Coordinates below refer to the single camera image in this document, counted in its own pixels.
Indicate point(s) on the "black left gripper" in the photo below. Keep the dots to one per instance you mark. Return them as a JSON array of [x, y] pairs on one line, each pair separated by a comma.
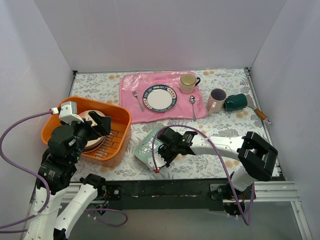
[[93, 127]]

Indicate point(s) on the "wooden handled metal spatula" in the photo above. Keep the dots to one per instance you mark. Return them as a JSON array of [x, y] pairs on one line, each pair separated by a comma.
[[258, 112]]

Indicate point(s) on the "cream and pink branch plate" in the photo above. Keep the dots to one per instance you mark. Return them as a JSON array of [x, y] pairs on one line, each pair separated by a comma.
[[93, 143]]

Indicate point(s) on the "cream mug black handle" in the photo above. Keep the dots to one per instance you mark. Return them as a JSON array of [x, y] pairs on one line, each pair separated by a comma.
[[188, 82]]

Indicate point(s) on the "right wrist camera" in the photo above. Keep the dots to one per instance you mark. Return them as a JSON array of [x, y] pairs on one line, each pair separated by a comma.
[[155, 163]]

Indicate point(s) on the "aluminium frame rail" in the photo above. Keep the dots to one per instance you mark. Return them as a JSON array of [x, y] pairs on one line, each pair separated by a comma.
[[247, 73]]

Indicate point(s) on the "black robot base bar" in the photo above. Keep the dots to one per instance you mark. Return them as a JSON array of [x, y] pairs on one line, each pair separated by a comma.
[[168, 194]]

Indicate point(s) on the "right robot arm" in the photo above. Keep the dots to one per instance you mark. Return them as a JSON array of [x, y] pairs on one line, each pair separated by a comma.
[[256, 155]]

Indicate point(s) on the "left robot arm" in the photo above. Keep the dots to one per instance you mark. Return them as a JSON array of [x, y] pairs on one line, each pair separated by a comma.
[[49, 193]]

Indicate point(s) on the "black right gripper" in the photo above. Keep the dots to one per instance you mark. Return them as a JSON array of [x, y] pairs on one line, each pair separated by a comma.
[[169, 145]]

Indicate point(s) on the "white plate green rim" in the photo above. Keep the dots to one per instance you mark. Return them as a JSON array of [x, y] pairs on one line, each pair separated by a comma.
[[160, 98]]

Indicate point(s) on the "light green divided tray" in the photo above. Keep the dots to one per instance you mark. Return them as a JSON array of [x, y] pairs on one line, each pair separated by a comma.
[[143, 150]]

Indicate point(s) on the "pink cloth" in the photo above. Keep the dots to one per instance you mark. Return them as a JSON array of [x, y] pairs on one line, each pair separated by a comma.
[[141, 81]]

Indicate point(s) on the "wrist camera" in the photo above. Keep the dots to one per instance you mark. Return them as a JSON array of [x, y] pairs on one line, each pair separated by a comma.
[[67, 112], [155, 163]]

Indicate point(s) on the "dark green mug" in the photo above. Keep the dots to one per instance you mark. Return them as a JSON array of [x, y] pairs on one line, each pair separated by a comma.
[[235, 102]]

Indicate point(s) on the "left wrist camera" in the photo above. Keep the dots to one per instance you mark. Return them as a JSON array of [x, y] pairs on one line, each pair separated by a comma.
[[67, 112]]

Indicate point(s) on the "floral tablecloth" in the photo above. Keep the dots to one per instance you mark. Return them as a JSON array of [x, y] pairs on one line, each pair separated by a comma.
[[104, 87]]

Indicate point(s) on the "metal spoon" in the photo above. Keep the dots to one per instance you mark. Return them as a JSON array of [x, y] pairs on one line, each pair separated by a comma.
[[192, 100]]

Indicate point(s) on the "orange plastic bin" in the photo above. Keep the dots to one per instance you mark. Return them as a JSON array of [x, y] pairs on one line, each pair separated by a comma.
[[117, 117]]

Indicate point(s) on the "metal fork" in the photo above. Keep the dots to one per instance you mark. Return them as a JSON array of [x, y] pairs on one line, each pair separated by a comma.
[[135, 94]]

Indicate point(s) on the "pink mug purple inside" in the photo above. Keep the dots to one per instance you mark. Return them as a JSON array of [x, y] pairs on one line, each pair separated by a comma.
[[215, 101]]

